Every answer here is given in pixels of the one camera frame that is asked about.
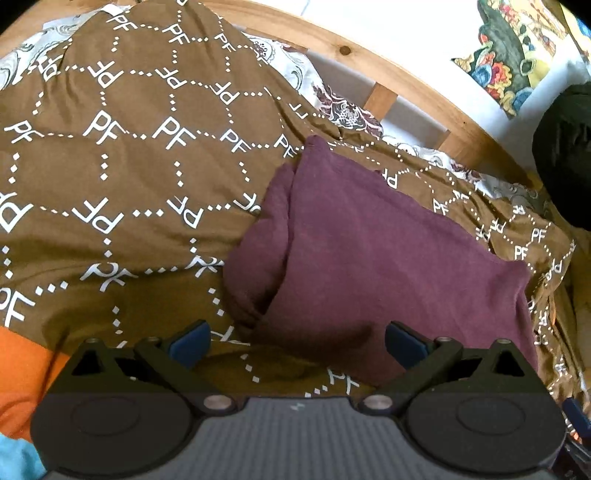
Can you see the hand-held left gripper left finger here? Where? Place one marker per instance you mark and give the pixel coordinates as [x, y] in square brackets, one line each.
[189, 344]

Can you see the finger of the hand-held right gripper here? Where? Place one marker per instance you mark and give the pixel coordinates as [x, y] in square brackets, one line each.
[572, 413]

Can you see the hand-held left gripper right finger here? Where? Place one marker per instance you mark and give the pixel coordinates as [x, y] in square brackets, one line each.
[402, 342]

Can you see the maroon long-sleeve shirt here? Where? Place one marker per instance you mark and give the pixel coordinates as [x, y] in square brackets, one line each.
[369, 258]

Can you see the orange and blue blanket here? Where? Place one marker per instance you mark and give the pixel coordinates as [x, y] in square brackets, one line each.
[23, 369]

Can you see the brown printed blanket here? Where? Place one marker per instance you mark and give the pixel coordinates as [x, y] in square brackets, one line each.
[115, 184]

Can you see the black puffer jacket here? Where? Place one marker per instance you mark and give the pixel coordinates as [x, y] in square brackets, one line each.
[565, 157]

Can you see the wooden bed frame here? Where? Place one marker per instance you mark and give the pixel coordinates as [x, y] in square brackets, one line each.
[351, 50]

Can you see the colourful landscape wall poster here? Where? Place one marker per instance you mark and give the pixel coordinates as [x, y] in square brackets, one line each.
[512, 50]

